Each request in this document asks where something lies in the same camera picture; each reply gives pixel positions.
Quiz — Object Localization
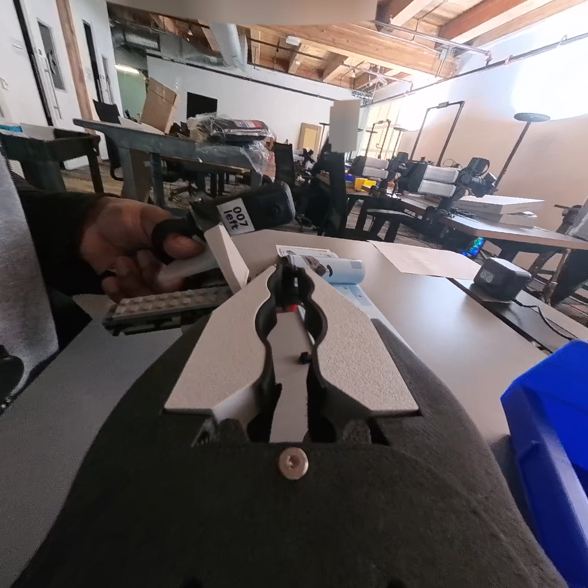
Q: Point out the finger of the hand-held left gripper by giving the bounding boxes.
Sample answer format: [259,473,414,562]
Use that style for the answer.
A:
[156,224,251,295]

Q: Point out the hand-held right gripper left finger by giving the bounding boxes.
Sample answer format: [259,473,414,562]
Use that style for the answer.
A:
[164,266,282,428]

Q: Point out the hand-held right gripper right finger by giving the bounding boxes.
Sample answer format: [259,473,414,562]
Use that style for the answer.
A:
[301,266,420,430]

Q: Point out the grey black toy brick model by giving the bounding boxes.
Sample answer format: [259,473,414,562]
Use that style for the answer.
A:
[102,264,319,337]

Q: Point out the blue plastic bin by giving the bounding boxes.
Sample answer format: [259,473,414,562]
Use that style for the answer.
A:
[501,339,588,588]

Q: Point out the grey desk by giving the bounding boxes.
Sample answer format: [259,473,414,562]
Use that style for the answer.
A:
[0,229,552,588]

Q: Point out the person's left hand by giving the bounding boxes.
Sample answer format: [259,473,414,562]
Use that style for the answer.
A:
[80,197,207,304]

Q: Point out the tall black office chair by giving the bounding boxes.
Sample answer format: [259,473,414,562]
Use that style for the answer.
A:
[315,140,356,239]

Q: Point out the plastic wrapped bundle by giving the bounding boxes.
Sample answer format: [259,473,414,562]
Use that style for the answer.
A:
[187,114,273,174]

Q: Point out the light blue instruction booklet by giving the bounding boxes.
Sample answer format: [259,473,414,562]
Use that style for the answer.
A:
[276,245,414,352]

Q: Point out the white equipment case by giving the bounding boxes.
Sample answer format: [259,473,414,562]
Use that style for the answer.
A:
[363,155,391,181]
[420,164,460,197]

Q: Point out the white paper sheet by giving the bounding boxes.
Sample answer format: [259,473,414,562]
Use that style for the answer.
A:
[369,240,481,281]

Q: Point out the black monitor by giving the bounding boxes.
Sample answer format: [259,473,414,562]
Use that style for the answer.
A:
[186,92,218,119]

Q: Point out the adjacent dark grey table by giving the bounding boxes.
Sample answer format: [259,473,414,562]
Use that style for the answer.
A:
[448,276,588,354]

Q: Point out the dark metal table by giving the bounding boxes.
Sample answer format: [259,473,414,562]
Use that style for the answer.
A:
[73,117,265,209]

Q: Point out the plain cardboard box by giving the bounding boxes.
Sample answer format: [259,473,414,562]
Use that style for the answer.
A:
[140,78,181,135]

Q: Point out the long wooden workbench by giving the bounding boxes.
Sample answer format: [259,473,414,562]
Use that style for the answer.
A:
[347,181,588,276]

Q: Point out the flat white box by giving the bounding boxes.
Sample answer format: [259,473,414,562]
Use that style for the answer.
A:
[452,194,546,228]

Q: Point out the dark side table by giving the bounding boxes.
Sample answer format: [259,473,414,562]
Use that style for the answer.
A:
[0,130,105,194]

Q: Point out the black floor lamp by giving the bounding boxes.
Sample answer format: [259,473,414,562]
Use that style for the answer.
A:
[498,111,551,184]

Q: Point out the black cube camera device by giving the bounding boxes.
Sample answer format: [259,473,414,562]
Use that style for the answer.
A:
[473,257,533,302]

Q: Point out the silver air duct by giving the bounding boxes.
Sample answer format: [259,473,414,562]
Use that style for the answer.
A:
[209,23,249,72]

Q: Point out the black cable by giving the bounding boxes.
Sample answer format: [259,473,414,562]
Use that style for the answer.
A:
[512,298,577,341]

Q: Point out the black camera rig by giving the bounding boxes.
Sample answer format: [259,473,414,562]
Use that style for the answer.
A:
[441,157,499,217]

